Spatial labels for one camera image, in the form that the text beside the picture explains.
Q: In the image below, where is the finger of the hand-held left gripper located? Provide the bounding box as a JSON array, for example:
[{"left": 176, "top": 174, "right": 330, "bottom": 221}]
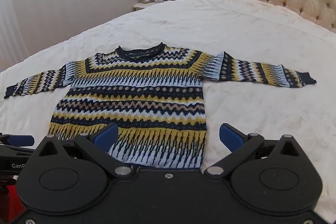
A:
[{"left": 0, "top": 133, "right": 35, "bottom": 147}]

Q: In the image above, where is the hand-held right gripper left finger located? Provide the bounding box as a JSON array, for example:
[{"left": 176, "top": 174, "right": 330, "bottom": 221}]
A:
[{"left": 34, "top": 123, "right": 132, "bottom": 178}]

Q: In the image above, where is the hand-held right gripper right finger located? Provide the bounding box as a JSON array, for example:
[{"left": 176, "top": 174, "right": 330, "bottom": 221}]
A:
[{"left": 204, "top": 123, "right": 302, "bottom": 178}]

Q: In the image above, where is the patterned navy yellow knit sweater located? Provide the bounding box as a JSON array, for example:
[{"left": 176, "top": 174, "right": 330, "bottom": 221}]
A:
[{"left": 4, "top": 42, "right": 317, "bottom": 169}]

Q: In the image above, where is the red object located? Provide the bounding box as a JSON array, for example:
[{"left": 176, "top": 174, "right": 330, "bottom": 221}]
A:
[{"left": 0, "top": 179, "right": 25, "bottom": 217}]

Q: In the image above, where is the bed with white bedspread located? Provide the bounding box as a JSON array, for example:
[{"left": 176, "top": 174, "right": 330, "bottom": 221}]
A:
[{"left": 0, "top": 0, "right": 336, "bottom": 215}]

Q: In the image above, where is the white curtain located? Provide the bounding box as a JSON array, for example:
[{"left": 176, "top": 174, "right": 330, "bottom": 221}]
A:
[{"left": 0, "top": 0, "right": 87, "bottom": 73}]

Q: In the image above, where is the cream nightstand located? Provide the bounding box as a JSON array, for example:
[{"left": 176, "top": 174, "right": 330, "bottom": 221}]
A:
[{"left": 133, "top": 0, "right": 158, "bottom": 12}]

